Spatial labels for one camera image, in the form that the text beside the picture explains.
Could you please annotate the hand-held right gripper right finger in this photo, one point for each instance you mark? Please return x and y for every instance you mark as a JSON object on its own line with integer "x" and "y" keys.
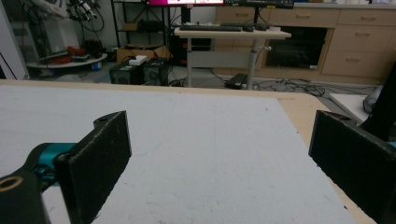
{"x": 351, "y": 158}

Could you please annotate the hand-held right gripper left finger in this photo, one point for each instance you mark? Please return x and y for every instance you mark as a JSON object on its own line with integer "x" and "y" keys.
{"x": 93, "y": 168}

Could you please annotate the white flat board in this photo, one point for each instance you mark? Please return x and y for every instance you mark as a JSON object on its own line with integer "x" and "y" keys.
{"x": 350, "y": 105}

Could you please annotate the black computer tower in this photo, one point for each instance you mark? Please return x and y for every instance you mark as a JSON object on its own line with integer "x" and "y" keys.
{"x": 126, "y": 74}
{"x": 155, "y": 72}

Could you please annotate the white foam mat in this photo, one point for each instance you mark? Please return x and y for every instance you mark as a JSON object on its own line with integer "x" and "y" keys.
{"x": 199, "y": 149}

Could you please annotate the round white platform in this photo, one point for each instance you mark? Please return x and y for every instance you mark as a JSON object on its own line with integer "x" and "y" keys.
{"x": 67, "y": 63}

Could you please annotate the wooden drawer cabinet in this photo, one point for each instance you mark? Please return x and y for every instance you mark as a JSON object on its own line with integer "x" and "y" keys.
{"x": 355, "y": 43}

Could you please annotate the white small box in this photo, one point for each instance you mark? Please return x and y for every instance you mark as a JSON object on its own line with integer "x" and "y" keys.
{"x": 137, "y": 60}

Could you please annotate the brown cardboard box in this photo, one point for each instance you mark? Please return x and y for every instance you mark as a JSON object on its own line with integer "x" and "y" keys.
{"x": 141, "y": 53}

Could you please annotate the black metal shelf rack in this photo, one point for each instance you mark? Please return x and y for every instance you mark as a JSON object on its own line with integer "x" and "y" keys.
{"x": 140, "y": 21}

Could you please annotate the light wooden desk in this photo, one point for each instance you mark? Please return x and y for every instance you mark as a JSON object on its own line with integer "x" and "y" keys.
{"x": 232, "y": 33}

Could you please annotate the black wide monitor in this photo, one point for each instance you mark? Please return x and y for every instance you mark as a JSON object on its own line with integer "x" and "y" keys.
{"x": 260, "y": 3}

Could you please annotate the black keyboard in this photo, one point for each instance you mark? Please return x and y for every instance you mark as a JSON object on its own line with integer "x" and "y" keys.
{"x": 210, "y": 28}

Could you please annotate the monitor with pink screen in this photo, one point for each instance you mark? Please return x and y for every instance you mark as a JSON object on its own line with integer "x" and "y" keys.
{"x": 186, "y": 2}

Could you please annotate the black stand post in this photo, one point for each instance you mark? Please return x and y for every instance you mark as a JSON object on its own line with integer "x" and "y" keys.
{"x": 381, "y": 105}

